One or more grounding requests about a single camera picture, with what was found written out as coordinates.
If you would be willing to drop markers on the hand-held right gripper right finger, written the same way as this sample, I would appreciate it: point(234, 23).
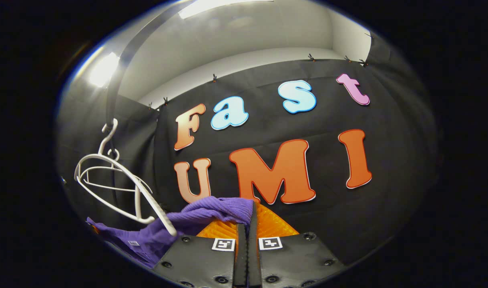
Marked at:
point(254, 256)

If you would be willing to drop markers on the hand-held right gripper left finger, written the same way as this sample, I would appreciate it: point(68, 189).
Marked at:
point(241, 256)

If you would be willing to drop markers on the white clothes hanger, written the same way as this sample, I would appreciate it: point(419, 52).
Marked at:
point(163, 222)
point(139, 204)

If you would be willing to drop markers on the black clothes rack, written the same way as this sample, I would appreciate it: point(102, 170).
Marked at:
point(121, 64)

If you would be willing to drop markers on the row of black cloth clips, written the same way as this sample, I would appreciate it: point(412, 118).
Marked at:
point(214, 77)

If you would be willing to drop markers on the small ceiling light panel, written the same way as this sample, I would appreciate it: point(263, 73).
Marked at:
point(103, 70)

